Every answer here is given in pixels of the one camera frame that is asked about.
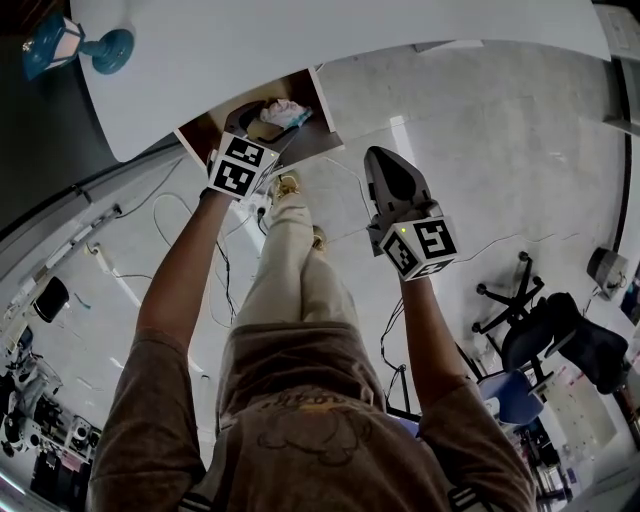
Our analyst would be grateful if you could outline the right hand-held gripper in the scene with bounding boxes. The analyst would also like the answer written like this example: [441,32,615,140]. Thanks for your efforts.
[363,146,459,282]

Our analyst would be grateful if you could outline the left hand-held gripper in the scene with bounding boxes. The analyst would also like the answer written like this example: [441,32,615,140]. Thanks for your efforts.
[207,100,305,202]

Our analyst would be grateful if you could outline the clear plastic bag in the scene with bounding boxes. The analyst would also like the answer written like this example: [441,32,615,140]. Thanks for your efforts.
[258,97,314,131]

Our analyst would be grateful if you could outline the wooden drawer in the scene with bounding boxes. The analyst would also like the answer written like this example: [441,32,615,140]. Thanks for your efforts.
[173,66,347,174]

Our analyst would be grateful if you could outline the person's left forearm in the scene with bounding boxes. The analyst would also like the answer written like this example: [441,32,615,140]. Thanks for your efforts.
[135,189,237,362]

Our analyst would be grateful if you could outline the person's right forearm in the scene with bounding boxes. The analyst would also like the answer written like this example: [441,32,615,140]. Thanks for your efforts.
[397,273,475,397]

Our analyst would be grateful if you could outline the tan shoe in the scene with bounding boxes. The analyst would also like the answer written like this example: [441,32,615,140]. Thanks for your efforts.
[271,168,303,199]
[310,224,332,254]

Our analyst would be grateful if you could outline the white socket strip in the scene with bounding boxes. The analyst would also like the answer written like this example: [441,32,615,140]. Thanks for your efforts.
[239,191,274,222]

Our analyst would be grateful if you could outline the white desk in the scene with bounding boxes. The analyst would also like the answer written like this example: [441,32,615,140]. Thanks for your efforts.
[67,0,614,164]

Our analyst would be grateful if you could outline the person's beige trousers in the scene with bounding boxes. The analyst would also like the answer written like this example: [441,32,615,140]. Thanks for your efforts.
[230,191,358,332]

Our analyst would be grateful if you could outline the white power strip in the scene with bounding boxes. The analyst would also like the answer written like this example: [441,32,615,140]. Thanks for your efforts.
[86,241,142,308]

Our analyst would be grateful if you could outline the blue lantern lamp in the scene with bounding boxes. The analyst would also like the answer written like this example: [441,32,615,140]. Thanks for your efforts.
[20,10,136,82]

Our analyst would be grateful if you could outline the white refrigerator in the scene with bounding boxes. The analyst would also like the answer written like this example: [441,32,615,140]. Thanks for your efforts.
[0,29,189,296]

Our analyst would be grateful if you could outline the black office chair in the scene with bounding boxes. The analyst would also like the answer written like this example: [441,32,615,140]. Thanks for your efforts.
[471,249,632,397]

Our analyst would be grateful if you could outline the grey round device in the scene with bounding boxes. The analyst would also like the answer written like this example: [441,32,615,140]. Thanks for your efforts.
[586,246,629,302]

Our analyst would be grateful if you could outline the blue chair seat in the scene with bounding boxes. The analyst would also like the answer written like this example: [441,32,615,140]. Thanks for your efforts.
[476,369,545,427]

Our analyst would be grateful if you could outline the person's brown shirt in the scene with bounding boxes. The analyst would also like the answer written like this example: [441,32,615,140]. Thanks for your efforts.
[86,321,540,512]

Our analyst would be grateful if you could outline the white bookcase cabinet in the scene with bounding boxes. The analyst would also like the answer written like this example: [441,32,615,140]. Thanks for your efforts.
[593,3,640,137]

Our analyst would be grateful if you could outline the black bucket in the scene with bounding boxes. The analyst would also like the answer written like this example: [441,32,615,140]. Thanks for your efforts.
[34,275,70,324]

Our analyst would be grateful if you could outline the black striped shoulder strap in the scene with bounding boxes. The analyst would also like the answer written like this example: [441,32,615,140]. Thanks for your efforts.
[446,486,489,512]
[179,491,214,512]

